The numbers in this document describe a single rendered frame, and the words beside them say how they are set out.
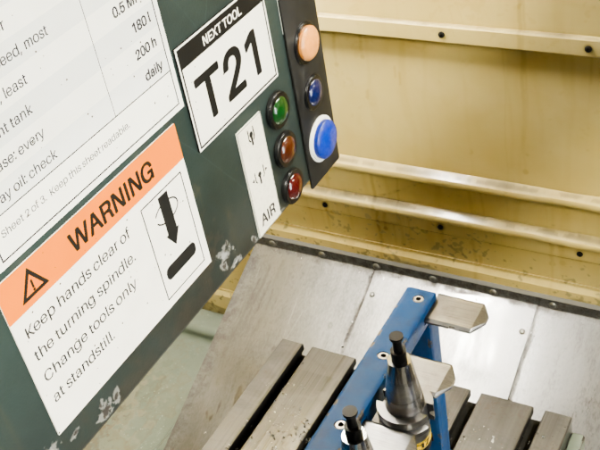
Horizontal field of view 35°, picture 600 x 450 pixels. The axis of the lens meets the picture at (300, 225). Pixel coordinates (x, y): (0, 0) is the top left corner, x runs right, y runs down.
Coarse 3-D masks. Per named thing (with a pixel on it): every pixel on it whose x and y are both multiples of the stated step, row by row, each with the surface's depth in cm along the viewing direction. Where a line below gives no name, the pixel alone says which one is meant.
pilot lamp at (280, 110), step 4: (280, 96) 66; (280, 100) 66; (284, 100) 66; (276, 104) 65; (280, 104) 65; (284, 104) 66; (276, 108) 65; (280, 108) 65; (284, 108) 66; (276, 112) 65; (280, 112) 66; (284, 112) 66; (276, 116) 65; (280, 116) 66; (284, 116) 66; (276, 120) 66; (280, 120) 66; (284, 120) 66
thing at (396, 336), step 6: (396, 330) 101; (390, 336) 100; (396, 336) 100; (402, 336) 100; (396, 342) 100; (390, 348) 102; (396, 348) 101; (402, 348) 101; (390, 354) 102; (396, 354) 101; (402, 354) 101; (396, 360) 101; (402, 360) 101
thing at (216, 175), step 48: (192, 0) 56; (288, 96) 67; (144, 144) 54; (192, 144) 58; (96, 192) 51; (240, 192) 64; (240, 240) 65; (192, 288) 61; (0, 336) 47; (0, 384) 48; (0, 432) 48; (48, 432) 52; (96, 432) 55
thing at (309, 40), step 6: (306, 30) 67; (312, 30) 67; (300, 36) 66; (306, 36) 67; (312, 36) 67; (318, 36) 68; (300, 42) 66; (306, 42) 67; (312, 42) 67; (318, 42) 68; (300, 48) 67; (306, 48) 67; (312, 48) 67; (318, 48) 68; (300, 54) 67; (306, 54) 67; (312, 54) 68; (306, 60) 67
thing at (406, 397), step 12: (408, 360) 102; (396, 372) 102; (408, 372) 102; (396, 384) 103; (408, 384) 103; (396, 396) 103; (408, 396) 103; (420, 396) 104; (396, 408) 104; (408, 408) 104; (420, 408) 105
